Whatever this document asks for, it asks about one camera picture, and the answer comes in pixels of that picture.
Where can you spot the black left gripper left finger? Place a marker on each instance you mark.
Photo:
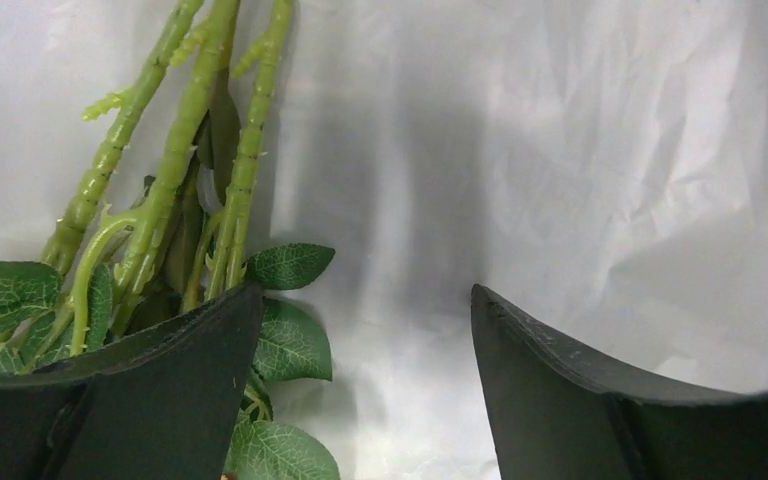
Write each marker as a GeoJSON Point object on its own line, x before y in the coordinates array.
{"type": "Point", "coordinates": [159, 404]}

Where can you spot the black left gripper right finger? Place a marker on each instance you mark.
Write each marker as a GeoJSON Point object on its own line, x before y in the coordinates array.
{"type": "Point", "coordinates": [560, 409]}

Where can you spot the pink flower bouquet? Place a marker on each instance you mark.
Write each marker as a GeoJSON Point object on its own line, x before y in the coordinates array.
{"type": "Point", "coordinates": [158, 228]}

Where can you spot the white wrapping paper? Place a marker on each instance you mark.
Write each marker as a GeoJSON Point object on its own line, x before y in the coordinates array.
{"type": "Point", "coordinates": [602, 165]}

